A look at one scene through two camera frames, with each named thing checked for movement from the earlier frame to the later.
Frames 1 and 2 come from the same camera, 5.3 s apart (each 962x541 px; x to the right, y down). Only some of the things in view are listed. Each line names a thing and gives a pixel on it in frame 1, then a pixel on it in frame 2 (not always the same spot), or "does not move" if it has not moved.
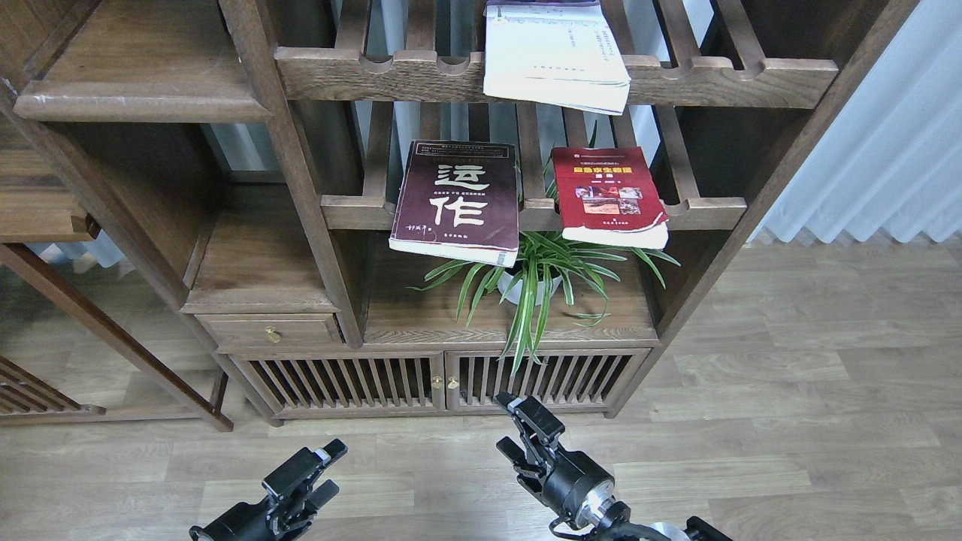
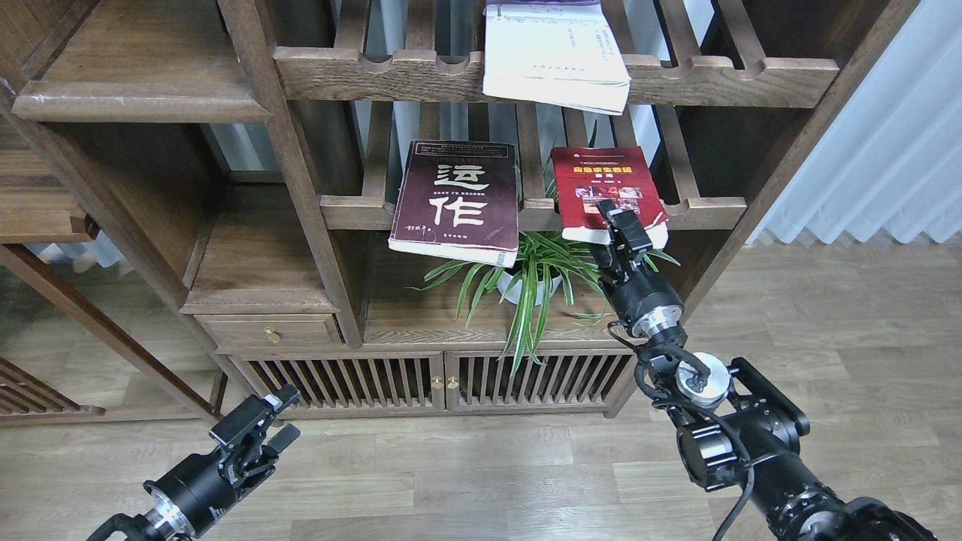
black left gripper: [248, 521] -> [197, 491]
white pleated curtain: [892, 159] does not move
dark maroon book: [458, 200] does not move
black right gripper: [579, 487] -> [642, 298]
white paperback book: [561, 53] does not move
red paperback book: [609, 197] does not move
